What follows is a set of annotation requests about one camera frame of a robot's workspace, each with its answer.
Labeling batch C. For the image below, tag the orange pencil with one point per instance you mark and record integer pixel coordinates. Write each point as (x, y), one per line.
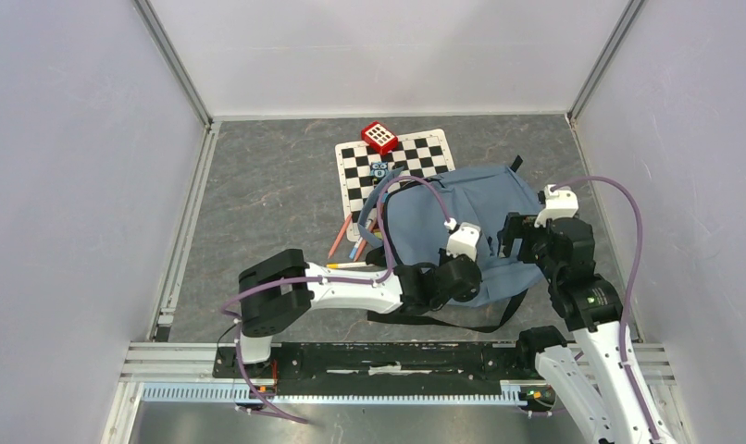
(336, 243)

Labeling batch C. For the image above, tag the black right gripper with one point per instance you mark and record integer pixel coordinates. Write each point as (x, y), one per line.
(519, 226)

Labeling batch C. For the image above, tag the blue owl eraser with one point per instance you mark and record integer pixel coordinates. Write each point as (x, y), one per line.
(378, 171)

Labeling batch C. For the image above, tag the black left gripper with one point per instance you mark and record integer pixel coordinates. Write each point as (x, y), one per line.
(443, 257)

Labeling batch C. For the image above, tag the black white checkerboard mat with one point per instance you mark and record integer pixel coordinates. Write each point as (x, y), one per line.
(422, 154)

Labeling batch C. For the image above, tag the red pencil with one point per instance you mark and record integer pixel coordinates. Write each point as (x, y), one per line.
(369, 229)

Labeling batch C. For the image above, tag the light blue pencil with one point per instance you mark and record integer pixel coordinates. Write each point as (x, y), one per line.
(358, 245)

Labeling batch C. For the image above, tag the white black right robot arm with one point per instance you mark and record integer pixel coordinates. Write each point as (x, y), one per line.
(614, 405)

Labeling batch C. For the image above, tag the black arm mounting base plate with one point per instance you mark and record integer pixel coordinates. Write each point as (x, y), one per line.
(392, 368)

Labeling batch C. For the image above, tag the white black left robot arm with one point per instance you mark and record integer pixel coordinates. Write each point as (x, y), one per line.
(279, 290)

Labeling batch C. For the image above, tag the blue student backpack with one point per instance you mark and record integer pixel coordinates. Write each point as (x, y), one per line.
(461, 211)

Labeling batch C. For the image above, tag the yellow tipped pencil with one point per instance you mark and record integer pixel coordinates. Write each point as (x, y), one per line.
(347, 265)

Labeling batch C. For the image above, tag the red calculator toy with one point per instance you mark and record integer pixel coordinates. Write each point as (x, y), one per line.
(379, 138)

